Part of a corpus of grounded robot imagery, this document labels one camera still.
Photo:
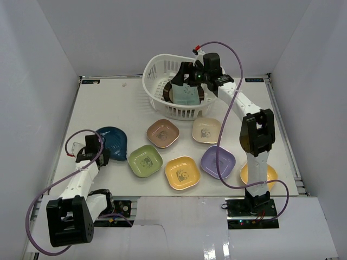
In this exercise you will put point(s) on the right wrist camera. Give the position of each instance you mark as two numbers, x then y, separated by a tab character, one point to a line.
199	56

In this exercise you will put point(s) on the white plastic dish bin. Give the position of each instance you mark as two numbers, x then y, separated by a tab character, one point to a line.
157	73

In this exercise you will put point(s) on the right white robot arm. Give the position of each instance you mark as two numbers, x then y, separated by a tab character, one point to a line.
257	134

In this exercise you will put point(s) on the purple square panda plate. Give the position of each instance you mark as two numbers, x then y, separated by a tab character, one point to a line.
227	162

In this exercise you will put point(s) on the yellow square panda plate right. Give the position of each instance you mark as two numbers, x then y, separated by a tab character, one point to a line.
271	175

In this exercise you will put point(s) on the green square panda plate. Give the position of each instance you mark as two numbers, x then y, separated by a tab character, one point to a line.
145	161

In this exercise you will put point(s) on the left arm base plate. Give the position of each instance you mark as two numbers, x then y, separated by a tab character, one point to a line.
121	207

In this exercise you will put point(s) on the yellow square panda plate centre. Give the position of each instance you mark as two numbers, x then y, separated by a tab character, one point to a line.
182	173

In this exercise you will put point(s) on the brown square panda plate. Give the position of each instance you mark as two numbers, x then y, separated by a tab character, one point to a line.
162	133

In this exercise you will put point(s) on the cream square panda plate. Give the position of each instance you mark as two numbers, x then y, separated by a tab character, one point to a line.
206	130

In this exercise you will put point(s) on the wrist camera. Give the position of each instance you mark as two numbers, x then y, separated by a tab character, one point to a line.
76	148
199	56

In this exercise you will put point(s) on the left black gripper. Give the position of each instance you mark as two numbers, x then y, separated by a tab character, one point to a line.
103	157

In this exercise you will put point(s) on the light teal rectangular divided plate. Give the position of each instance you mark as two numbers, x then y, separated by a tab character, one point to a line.
185	95

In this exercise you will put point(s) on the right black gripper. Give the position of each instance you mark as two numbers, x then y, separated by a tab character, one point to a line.
186	69

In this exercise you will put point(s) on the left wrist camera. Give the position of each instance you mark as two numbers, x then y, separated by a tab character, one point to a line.
76	148

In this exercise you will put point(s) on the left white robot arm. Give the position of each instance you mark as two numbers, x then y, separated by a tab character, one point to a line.
72	215

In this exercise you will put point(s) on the yellow square panda plate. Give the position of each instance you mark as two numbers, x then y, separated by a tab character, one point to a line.
182	173
271	175

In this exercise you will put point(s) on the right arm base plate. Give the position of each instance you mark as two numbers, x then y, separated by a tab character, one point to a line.
240	215

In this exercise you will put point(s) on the dark blue leaf-shaped plate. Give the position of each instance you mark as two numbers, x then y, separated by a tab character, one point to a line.
115	140

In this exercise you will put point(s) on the round black-rimmed plate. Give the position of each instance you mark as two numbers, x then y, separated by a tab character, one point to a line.
167	93

